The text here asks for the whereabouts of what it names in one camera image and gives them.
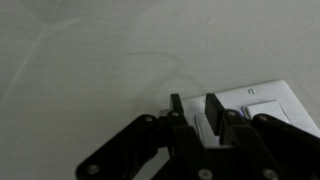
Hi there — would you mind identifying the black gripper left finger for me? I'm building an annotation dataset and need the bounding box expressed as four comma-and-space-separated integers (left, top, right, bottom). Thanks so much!
75, 93, 214, 180

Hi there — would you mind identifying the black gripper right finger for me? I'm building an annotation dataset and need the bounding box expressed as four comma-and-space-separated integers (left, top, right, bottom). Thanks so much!
204, 92, 320, 180

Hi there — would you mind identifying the white rocker switch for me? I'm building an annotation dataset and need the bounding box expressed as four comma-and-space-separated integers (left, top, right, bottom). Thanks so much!
241, 99, 292, 125
194, 113, 222, 148

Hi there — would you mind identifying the white double switch plate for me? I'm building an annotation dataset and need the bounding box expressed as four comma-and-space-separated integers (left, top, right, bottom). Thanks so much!
159, 79, 320, 148

